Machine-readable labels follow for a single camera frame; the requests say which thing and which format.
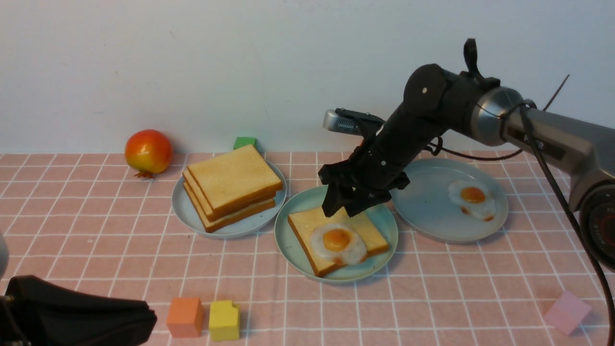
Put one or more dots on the fried egg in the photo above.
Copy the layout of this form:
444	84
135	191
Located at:
472	199
339	244

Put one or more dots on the toast slice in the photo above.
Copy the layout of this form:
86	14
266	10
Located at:
200	196
305	222
233	180
211	227

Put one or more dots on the light blue bread plate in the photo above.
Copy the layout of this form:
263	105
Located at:
185	211

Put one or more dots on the grey blue egg plate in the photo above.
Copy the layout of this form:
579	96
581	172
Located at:
425	204

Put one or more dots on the orange cube block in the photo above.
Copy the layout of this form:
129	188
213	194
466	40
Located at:
185	317

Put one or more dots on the pink cube block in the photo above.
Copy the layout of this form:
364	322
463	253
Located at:
567	313

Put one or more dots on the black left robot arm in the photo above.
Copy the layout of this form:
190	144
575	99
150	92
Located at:
34	312

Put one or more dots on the pink checked tablecloth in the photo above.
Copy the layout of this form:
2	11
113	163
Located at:
85	222

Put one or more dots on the green cube block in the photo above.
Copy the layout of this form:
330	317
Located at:
243	141

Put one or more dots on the teal centre plate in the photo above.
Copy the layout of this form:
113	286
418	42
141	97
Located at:
289	244

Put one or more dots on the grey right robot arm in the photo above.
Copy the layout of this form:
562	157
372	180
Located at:
436	101

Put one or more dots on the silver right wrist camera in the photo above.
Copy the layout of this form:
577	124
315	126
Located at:
350	122

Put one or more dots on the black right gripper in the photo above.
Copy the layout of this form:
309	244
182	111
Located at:
376	165

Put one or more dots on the yellow notched block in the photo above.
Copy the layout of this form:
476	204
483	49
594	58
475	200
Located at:
224	321

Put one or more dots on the red yellow pomegranate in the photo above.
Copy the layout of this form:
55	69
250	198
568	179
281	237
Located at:
148	152

